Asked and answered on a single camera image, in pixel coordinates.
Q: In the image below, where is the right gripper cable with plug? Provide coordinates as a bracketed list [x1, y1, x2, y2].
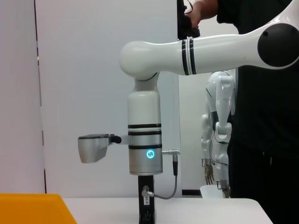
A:
[142, 148, 182, 200]

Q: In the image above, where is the person in black clothes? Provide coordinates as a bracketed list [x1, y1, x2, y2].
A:
[216, 0, 299, 224]

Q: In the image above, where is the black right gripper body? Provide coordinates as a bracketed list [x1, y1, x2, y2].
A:
[137, 175, 156, 210]

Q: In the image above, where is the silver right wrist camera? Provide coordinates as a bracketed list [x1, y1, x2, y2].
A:
[78, 133, 122, 163]

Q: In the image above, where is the person's bare forearm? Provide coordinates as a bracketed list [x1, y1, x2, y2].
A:
[200, 0, 220, 21]

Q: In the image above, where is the black handheld controller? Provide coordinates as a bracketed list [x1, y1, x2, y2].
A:
[177, 0, 200, 41]

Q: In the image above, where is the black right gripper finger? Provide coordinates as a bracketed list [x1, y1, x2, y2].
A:
[139, 209, 154, 224]

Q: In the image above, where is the yellow plastic bin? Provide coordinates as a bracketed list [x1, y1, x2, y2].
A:
[0, 193, 78, 224]

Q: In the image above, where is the person's bare hand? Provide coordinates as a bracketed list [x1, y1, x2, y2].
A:
[186, 0, 206, 27]

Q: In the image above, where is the white humanoid robot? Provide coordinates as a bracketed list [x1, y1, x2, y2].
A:
[200, 71, 235, 199]

